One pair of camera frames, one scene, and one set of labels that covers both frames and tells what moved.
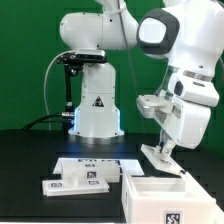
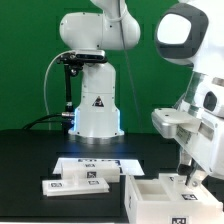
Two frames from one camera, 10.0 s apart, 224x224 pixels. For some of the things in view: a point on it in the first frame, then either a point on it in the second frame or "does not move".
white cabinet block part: x=91 y=170 does not move
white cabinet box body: x=165 y=200 does not move
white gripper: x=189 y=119 → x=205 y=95
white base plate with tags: x=130 y=166 does not move
